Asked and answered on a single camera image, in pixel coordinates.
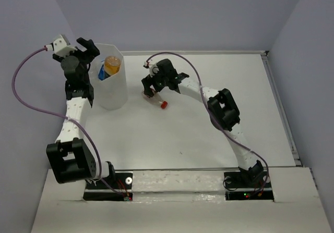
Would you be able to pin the metal rail front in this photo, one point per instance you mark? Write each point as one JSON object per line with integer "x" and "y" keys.
{"x": 180, "y": 169}

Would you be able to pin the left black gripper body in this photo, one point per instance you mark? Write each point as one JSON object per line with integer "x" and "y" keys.
{"x": 84, "y": 58}

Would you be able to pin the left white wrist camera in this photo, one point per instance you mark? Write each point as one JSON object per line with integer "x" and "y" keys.
{"x": 60, "y": 46}

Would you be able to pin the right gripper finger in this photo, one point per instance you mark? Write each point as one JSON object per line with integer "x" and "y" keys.
{"x": 146, "y": 82}
{"x": 152, "y": 92}

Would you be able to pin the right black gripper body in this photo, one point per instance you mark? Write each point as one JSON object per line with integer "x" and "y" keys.
{"x": 159, "y": 82}

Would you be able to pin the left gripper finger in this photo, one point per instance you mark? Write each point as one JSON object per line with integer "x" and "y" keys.
{"x": 83, "y": 42}
{"x": 91, "y": 49}

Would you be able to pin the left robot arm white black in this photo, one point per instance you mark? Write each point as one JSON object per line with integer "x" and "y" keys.
{"x": 73, "y": 156}

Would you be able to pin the blue label Pocari Sweat bottle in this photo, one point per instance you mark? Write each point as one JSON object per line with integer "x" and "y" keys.
{"x": 102, "y": 75}

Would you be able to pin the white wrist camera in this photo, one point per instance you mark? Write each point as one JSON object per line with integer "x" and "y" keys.
{"x": 60, "y": 46}
{"x": 153, "y": 68}

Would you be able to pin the red label red cap bottle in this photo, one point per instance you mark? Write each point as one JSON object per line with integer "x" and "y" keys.
{"x": 156, "y": 100}

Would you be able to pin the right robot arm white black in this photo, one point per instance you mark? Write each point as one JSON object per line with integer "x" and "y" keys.
{"x": 222, "y": 109}

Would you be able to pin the white octagonal plastic bin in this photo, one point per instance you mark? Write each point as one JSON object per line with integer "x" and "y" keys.
{"x": 110, "y": 93}

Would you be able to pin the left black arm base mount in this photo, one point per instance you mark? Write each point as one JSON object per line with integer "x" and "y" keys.
{"x": 118, "y": 189}

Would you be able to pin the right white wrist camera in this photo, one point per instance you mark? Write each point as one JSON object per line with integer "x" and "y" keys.
{"x": 153, "y": 68}

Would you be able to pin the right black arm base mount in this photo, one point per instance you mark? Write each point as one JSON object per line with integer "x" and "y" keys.
{"x": 237, "y": 190}

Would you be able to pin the orange label bottle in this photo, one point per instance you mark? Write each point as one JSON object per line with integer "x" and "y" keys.
{"x": 112, "y": 65}

